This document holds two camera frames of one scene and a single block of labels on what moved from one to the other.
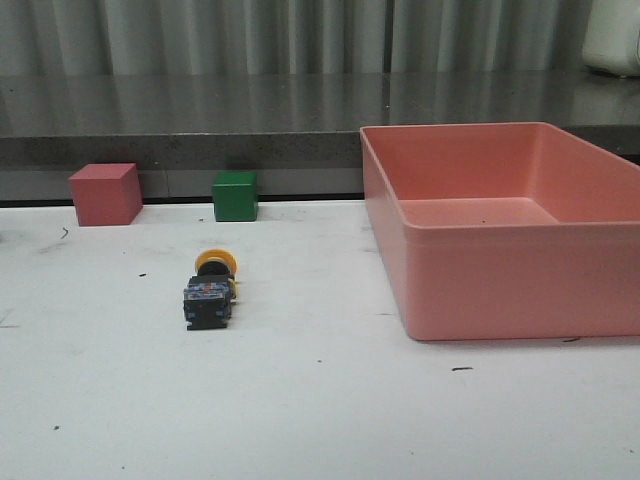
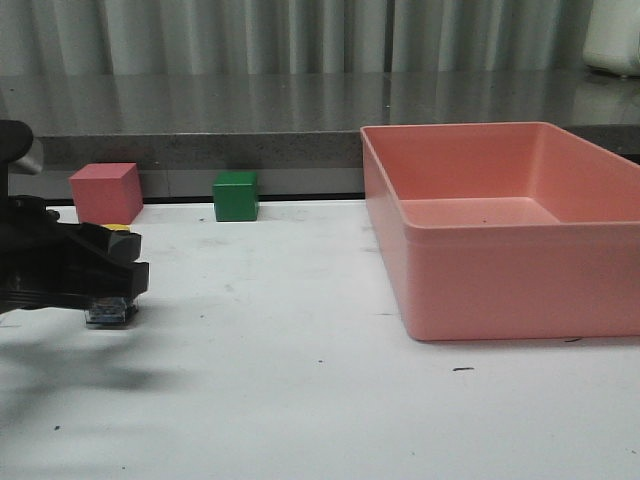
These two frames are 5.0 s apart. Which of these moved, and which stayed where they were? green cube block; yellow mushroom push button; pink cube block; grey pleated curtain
Moved: yellow mushroom push button
Stayed: pink cube block; grey pleated curtain; green cube block
